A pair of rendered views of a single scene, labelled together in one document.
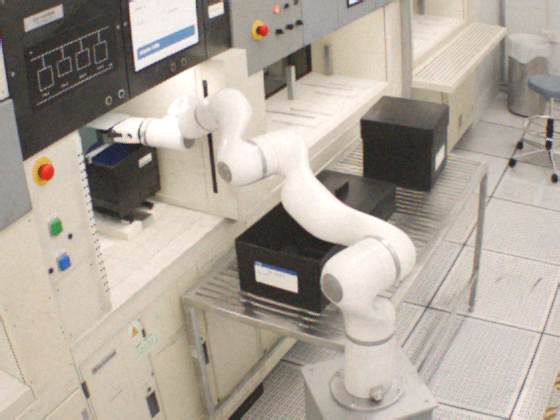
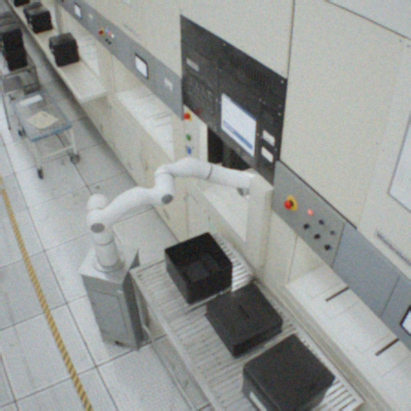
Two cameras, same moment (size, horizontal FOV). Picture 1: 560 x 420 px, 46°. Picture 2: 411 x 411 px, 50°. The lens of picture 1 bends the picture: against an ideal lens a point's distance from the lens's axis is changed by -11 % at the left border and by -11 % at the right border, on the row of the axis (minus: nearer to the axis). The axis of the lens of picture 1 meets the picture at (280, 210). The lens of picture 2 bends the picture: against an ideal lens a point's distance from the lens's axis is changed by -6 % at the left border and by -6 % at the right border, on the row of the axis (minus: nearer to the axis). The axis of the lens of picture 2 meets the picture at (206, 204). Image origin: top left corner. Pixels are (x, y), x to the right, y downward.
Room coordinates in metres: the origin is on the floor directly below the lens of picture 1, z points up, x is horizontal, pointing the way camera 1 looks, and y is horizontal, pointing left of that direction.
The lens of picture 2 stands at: (2.64, -1.44, 2.77)
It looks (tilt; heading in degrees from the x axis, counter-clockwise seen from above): 43 degrees down; 119
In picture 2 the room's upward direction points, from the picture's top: 1 degrees counter-clockwise
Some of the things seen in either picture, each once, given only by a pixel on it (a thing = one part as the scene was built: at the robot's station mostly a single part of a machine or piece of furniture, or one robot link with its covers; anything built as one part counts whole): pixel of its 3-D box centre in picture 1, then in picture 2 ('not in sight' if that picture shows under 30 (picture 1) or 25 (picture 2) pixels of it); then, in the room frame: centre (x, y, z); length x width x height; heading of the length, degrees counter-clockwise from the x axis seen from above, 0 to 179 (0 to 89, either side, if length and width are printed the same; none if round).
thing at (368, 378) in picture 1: (369, 359); (105, 249); (1.31, -0.19, 0.85); 0.19 x 0.19 x 0.18
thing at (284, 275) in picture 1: (300, 254); (198, 267); (1.83, -0.05, 0.85); 0.28 x 0.28 x 0.17; 57
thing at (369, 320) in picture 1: (361, 294); (99, 217); (1.29, -0.16, 1.07); 0.19 x 0.12 x 0.24; 128
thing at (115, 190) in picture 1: (113, 164); not in sight; (2.08, 0.52, 1.07); 0.24 x 0.20 x 0.32; 149
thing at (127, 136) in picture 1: (134, 129); not in sight; (2.02, 0.42, 1.20); 0.11 x 0.10 x 0.07; 61
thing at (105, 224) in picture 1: (124, 214); not in sight; (2.07, 0.51, 0.89); 0.22 x 0.21 x 0.04; 59
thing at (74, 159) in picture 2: not in sight; (44, 129); (-0.71, 1.22, 0.24); 0.97 x 0.52 x 0.48; 151
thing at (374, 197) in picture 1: (342, 201); (243, 316); (2.17, -0.21, 0.83); 0.29 x 0.29 x 0.13; 57
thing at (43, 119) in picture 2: not in sight; (41, 119); (-0.58, 1.10, 0.47); 0.31 x 0.23 x 0.02; 170
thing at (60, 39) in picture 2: not in sight; (63, 49); (-0.74, 1.72, 0.93); 0.30 x 0.28 x 0.26; 146
